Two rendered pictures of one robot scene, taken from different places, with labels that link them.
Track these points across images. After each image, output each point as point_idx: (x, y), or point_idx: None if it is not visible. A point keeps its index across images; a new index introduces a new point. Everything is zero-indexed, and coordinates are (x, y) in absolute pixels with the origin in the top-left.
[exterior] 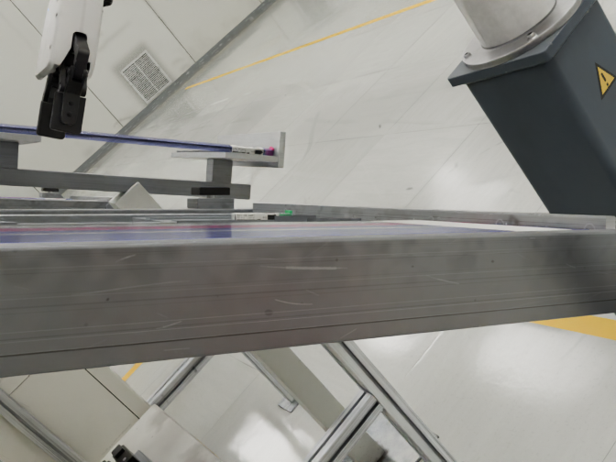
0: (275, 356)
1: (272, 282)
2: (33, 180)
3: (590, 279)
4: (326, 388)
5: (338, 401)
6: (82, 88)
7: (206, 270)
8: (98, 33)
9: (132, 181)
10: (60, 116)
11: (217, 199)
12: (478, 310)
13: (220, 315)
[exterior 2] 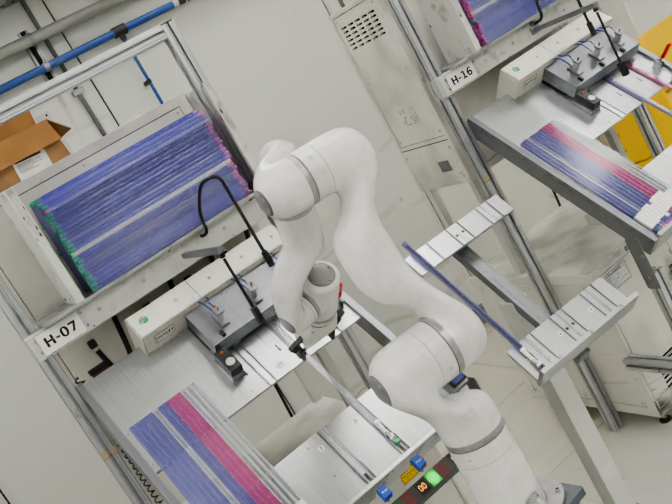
0: (575, 442)
1: (166, 501)
2: (463, 262)
3: None
4: (607, 486)
5: (613, 499)
6: (300, 353)
7: (156, 488)
8: (307, 340)
9: (509, 300)
10: (296, 354)
11: (446, 384)
12: None
13: (160, 495)
